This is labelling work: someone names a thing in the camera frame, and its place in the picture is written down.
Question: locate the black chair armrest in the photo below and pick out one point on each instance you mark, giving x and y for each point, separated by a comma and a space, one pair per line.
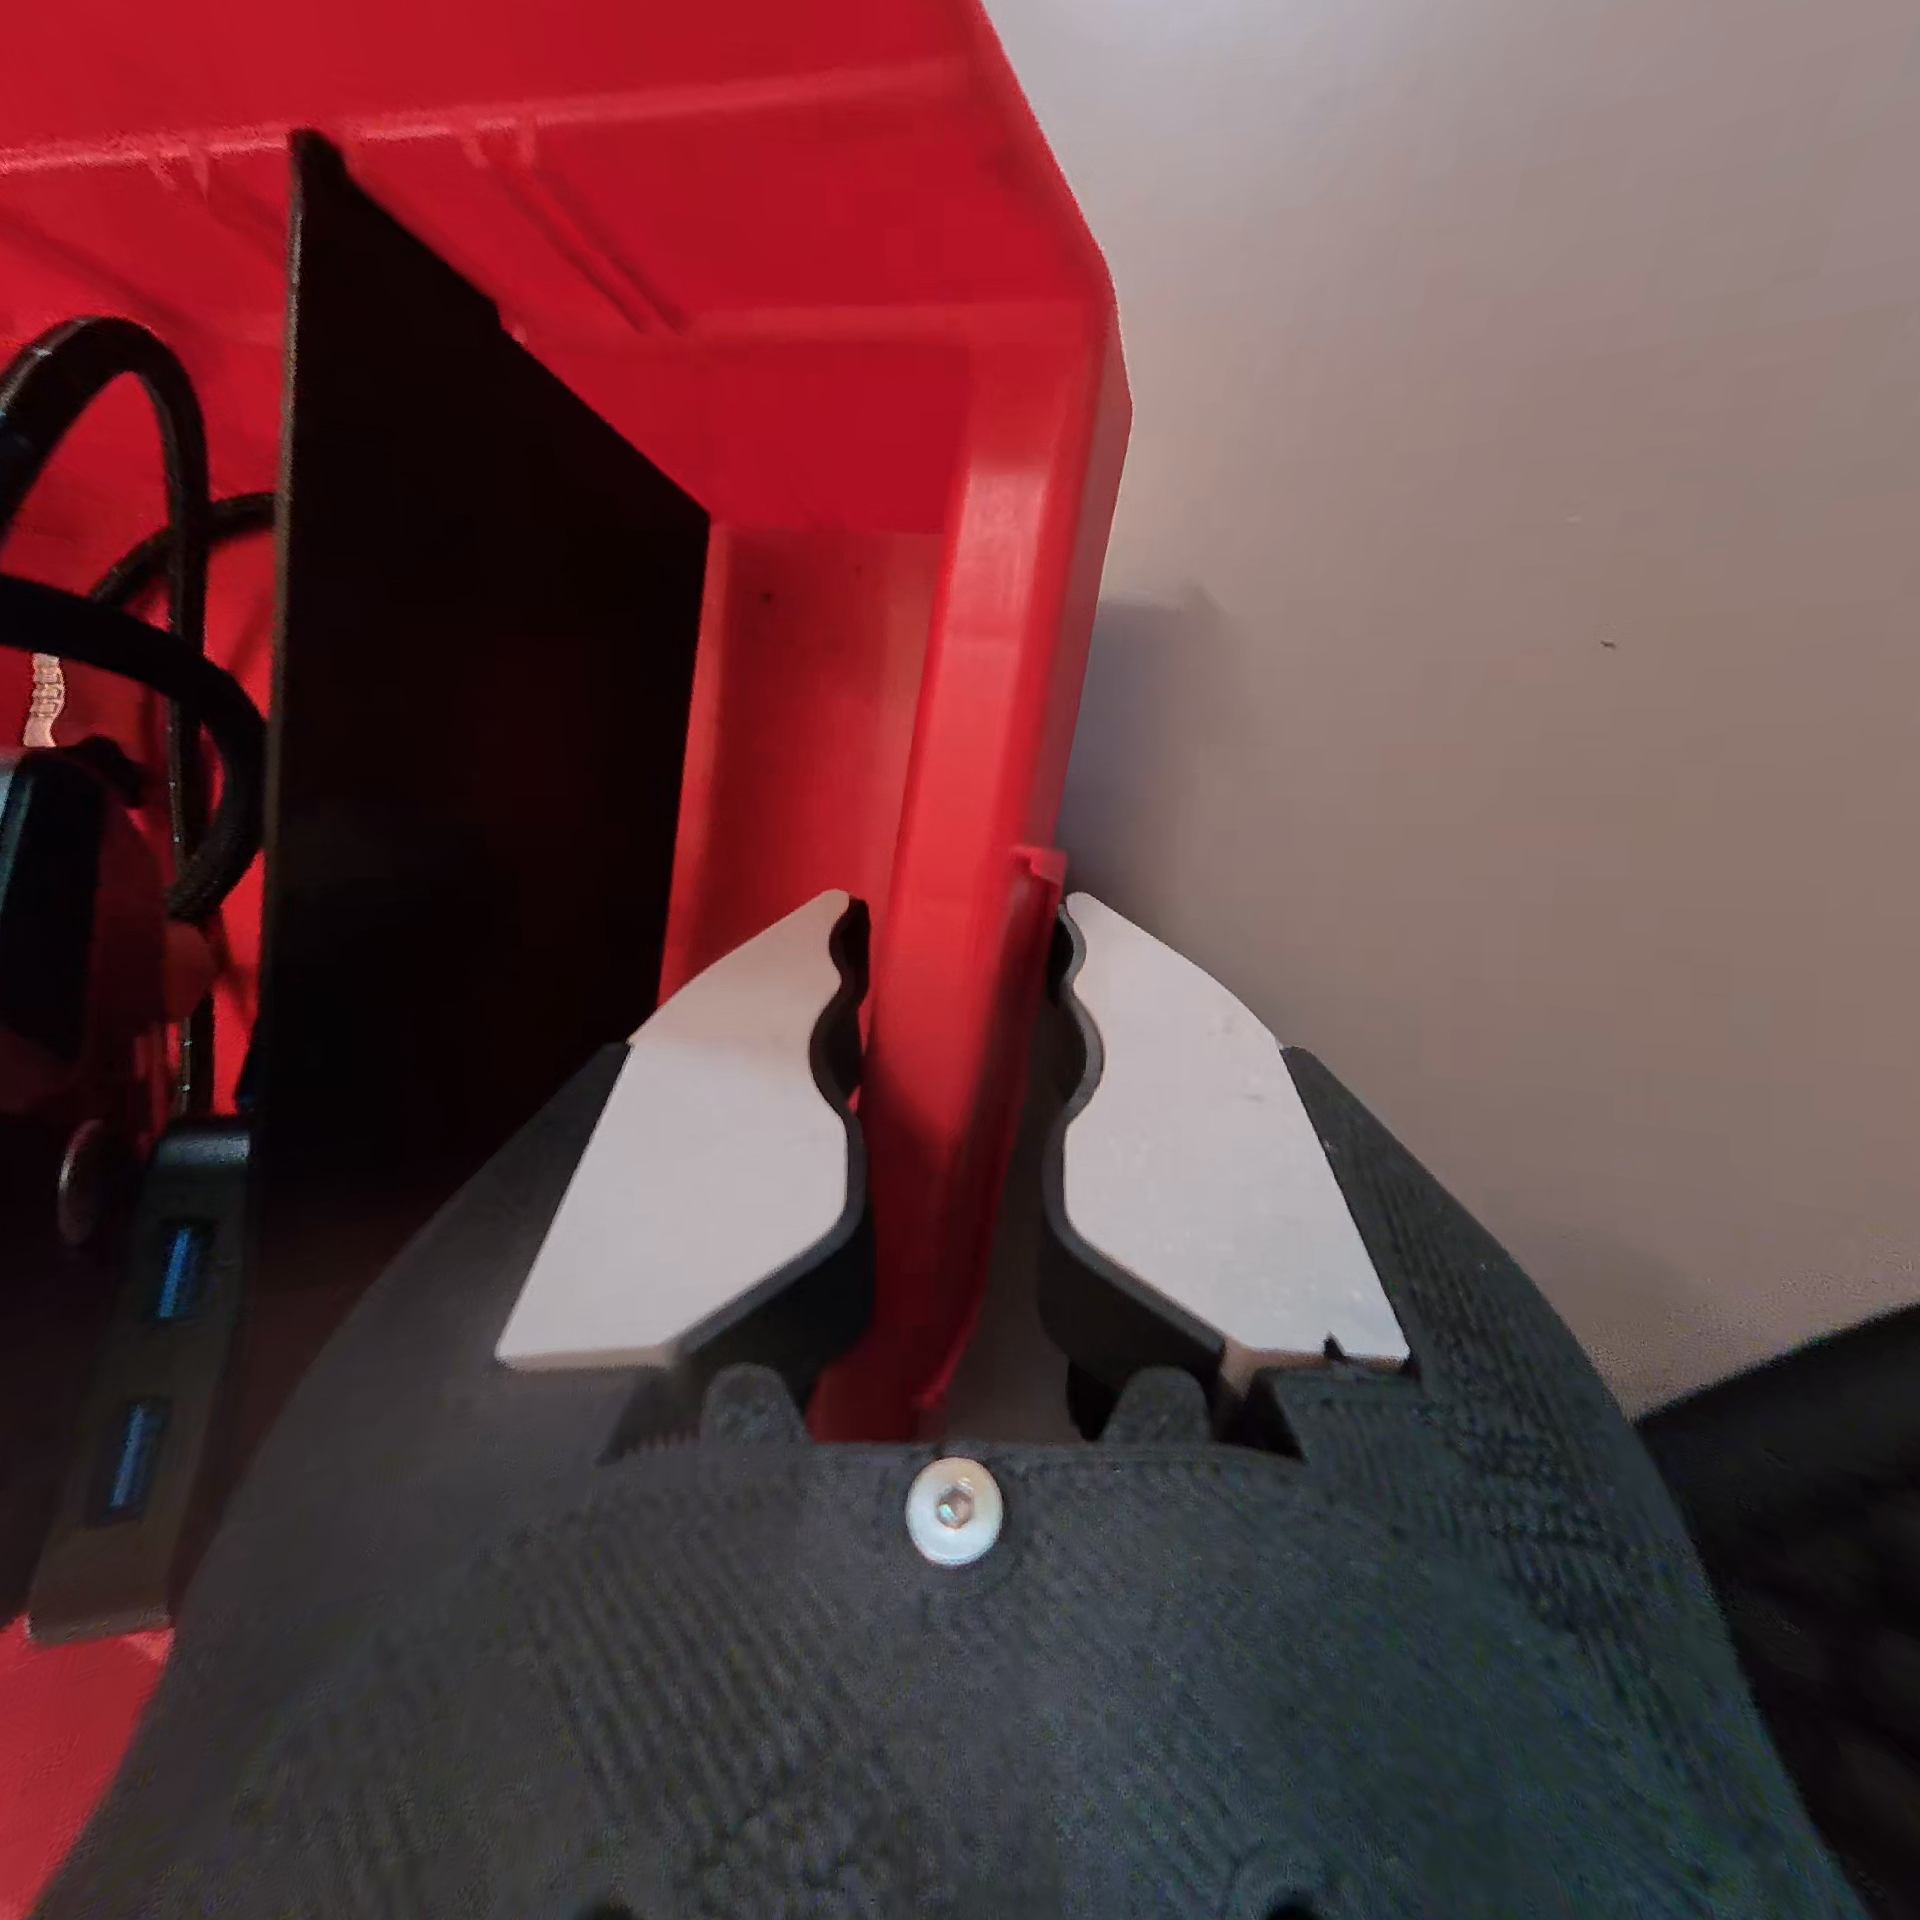
1800, 1575

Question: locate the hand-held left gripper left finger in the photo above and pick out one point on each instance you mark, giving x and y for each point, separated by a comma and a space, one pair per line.
705, 1171

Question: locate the black bin divider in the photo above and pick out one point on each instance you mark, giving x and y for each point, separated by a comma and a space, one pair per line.
481, 751

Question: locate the pink patterned tag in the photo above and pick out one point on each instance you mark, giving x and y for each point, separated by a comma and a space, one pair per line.
45, 705

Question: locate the grey usb hub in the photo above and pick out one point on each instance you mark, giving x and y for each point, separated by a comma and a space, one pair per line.
45, 902

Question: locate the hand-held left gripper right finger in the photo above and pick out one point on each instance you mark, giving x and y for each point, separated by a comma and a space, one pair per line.
1215, 1185

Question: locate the black usb adapter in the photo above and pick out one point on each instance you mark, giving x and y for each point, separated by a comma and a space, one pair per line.
149, 1349

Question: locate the red plastic bin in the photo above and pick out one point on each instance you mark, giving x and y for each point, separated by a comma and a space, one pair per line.
840, 300

